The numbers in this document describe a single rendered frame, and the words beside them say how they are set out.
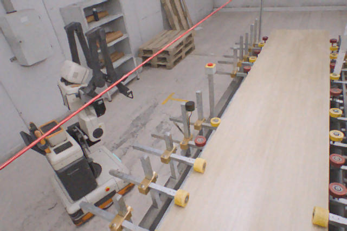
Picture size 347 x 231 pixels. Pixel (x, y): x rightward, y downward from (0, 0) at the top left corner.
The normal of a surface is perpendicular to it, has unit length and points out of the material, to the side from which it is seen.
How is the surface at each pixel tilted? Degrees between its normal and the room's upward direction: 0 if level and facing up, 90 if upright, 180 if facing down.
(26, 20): 90
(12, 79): 90
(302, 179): 0
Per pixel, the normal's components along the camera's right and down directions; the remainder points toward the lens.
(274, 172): -0.12, -0.82
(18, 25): 0.88, 0.17
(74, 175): 0.66, 0.36
